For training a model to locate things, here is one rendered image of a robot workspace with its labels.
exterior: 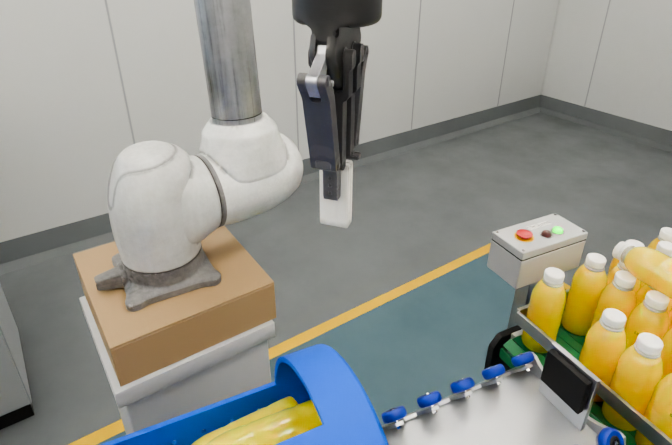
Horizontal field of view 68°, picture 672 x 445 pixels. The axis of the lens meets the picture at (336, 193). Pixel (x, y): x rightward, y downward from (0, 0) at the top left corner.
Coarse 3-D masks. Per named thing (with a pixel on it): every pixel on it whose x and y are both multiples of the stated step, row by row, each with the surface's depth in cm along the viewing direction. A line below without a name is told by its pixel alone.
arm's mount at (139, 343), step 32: (96, 256) 107; (224, 256) 108; (96, 288) 98; (224, 288) 99; (256, 288) 99; (96, 320) 98; (128, 320) 91; (160, 320) 91; (192, 320) 93; (224, 320) 98; (256, 320) 103; (128, 352) 88; (160, 352) 92; (192, 352) 96
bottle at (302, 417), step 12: (288, 408) 65; (300, 408) 65; (312, 408) 65; (264, 420) 63; (276, 420) 63; (288, 420) 63; (300, 420) 63; (312, 420) 63; (228, 432) 62; (240, 432) 61; (252, 432) 61; (264, 432) 61; (276, 432) 62; (288, 432) 62; (300, 432) 62; (216, 444) 60; (228, 444) 60; (240, 444) 60; (252, 444) 60; (264, 444) 60
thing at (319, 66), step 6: (318, 48) 40; (324, 48) 40; (318, 54) 40; (324, 54) 40; (318, 60) 40; (324, 60) 40; (312, 66) 40; (318, 66) 39; (324, 66) 40; (312, 72) 39; (318, 72) 39; (324, 72) 40; (306, 78) 39; (312, 78) 39; (306, 84) 39; (312, 84) 39; (312, 90) 39; (312, 96) 40; (318, 96) 40
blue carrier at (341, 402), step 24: (288, 360) 67; (312, 360) 65; (336, 360) 65; (288, 384) 79; (312, 384) 61; (336, 384) 61; (360, 384) 62; (216, 408) 74; (240, 408) 76; (336, 408) 59; (360, 408) 59; (144, 432) 70; (168, 432) 72; (192, 432) 74; (312, 432) 56; (336, 432) 57; (360, 432) 57
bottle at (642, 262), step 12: (624, 252) 103; (636, 252) 101; (648, 252) 99; (660, 252) 99; (636, 264) 100; (648, 264) 98; (660, 264) 96; (636, 276) 100; (648, 276) 98; (660, 276) 96; (660, 288) 96
